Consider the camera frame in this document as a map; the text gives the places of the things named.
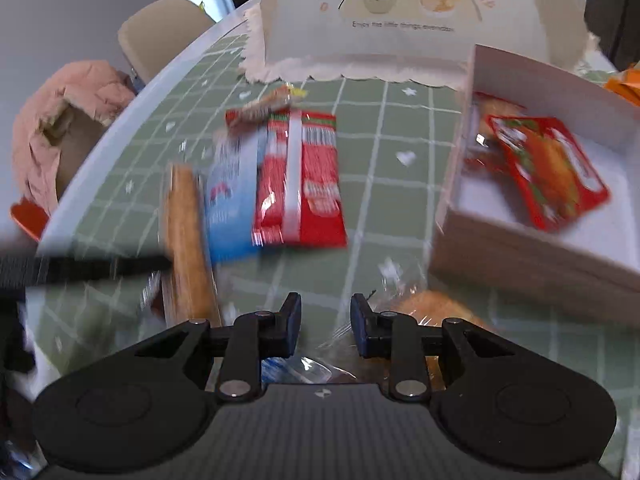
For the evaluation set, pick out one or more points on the beige chair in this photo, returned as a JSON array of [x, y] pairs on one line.
[[160, 30]]

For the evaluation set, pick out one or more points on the green checked tablecloth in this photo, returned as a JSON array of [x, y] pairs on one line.
[[390, 125]]

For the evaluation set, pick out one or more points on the bread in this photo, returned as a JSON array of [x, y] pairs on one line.
[[435, 305]]

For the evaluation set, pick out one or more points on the long bread stick packet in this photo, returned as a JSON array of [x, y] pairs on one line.
[[187, 240]]

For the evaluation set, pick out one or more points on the pink cardboard box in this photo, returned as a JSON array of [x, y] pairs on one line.
[[500, 260]]

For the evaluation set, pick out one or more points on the pink jacket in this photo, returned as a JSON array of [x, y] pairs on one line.
[[35, 135]]

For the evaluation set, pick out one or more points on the orange red snack packet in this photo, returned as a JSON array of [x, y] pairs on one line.
[[492, 110]]

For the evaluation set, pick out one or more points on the dark furniture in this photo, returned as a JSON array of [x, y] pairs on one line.
[[615, 0]]

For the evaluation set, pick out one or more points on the blue white snack packet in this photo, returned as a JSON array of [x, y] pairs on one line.
[[230, 210]]

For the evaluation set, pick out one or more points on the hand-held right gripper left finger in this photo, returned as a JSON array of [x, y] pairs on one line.
[[295, 321]]

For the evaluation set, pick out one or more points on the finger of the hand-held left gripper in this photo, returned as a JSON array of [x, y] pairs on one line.
[[100, 269]]

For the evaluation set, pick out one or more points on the blue printed clear wrapper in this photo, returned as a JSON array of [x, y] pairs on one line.
[[295, 370]]

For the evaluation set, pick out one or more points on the white cartoon print food cover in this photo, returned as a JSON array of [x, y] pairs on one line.
[[310, 35]]

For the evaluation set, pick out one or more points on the red wafer packet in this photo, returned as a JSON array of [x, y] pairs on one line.
[[320, 185]]

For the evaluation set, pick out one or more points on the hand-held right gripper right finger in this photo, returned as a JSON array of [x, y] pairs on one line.
[[357, 321]]

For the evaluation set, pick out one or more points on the red packet with orange picture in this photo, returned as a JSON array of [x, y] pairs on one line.
[[550, 170]]

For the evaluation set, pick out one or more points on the small tan snack packet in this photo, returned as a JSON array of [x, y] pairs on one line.
[[255, 110]]

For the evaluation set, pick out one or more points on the orange object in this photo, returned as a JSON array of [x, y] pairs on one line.
[[27, 217]]

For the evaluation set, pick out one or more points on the orange snack bag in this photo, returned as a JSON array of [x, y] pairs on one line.
[[627, 87]]

